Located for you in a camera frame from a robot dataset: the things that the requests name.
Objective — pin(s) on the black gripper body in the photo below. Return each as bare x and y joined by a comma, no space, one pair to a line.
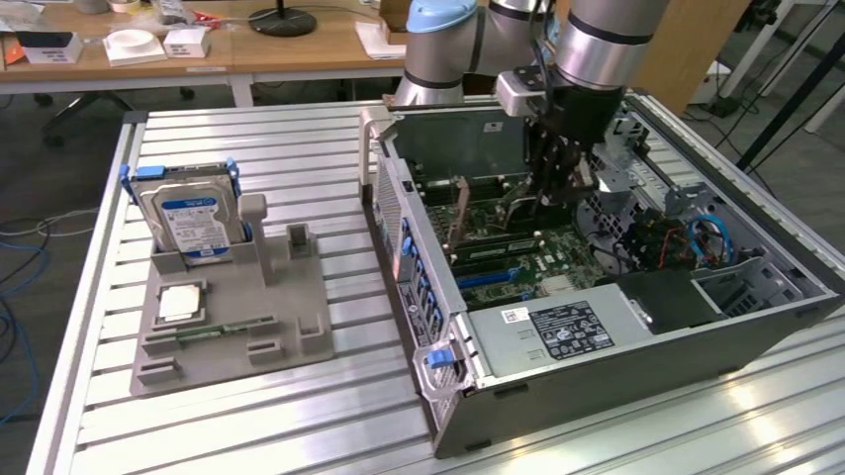
587,114

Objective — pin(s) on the graphics card with metal bracket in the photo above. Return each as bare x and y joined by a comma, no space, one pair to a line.
462,208

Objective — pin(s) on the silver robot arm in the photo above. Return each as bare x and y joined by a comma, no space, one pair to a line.
594,44

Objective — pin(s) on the white case sticker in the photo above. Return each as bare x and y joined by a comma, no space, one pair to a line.
493,127

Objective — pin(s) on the perforated metal disk bay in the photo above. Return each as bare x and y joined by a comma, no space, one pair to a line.
621,218

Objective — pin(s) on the green motherboard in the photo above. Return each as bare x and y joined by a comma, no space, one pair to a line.
561,252

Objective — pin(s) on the installed dark RAM stick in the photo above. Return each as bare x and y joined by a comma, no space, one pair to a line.
495,250

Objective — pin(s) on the black power adapter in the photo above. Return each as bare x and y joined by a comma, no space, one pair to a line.
726,108

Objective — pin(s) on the wooden cabinet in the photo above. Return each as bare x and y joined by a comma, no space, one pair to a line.
693,44

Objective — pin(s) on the black expansion slot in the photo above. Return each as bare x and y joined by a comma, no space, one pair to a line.
485,267

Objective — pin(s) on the silver chipset heatsink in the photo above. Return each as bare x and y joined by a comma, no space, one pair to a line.
561,284

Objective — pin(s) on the blue expansion slot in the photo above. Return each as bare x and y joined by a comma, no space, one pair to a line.
489,279

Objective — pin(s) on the black stand pole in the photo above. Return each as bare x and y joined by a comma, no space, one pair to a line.
792,104

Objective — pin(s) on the white paper stack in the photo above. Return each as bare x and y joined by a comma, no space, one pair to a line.
376,42

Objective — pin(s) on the brown cardboard box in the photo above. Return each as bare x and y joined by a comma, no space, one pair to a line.
395,15

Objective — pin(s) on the grey power supply unit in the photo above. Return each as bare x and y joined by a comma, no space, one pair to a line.
509,346

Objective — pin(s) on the open metal drive cage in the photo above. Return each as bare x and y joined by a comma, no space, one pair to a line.
746,287

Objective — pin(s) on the blue case latch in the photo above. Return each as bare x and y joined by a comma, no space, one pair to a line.
439,358

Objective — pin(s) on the open dark grey PC case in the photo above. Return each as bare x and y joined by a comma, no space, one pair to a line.
627,376

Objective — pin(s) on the black lamp base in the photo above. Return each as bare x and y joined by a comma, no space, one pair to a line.
282,22

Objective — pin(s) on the grey plastic parts rack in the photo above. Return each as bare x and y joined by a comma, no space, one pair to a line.
231,297

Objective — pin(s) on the hard disk in blue carrier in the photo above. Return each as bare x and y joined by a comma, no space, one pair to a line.
188,218

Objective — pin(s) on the green loose RAM stick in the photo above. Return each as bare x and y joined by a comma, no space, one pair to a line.
224,329

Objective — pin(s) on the small white box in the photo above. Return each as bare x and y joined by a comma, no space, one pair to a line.
187,44

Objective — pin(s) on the silver CPU chip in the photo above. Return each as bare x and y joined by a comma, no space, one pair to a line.
179,302

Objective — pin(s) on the clear plastic packet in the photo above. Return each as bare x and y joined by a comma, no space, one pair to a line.
168,12

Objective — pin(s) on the white square holder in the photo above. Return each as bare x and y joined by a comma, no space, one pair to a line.
135,47

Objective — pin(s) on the wooden desk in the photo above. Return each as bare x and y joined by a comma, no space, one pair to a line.
92,70

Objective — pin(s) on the black office chair base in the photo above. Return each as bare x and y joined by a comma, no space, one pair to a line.
72,106

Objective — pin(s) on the grey cup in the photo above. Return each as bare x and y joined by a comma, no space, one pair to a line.
89,5

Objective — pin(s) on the white box with black lid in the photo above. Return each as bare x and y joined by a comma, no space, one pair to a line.
49,52

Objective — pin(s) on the orange box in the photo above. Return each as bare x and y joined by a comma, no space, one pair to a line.
9,52

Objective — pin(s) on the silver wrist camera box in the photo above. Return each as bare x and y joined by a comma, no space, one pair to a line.
518,94

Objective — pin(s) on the white desk frame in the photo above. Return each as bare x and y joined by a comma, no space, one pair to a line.
746,54

